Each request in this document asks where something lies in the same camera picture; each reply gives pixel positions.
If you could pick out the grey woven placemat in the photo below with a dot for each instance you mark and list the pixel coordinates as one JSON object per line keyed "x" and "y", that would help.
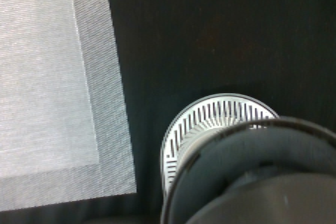
{"x": 65, "y": 140}

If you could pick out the grey pod coffee machine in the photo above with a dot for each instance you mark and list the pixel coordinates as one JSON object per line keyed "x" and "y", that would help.
{"x": 247, "y": 167}

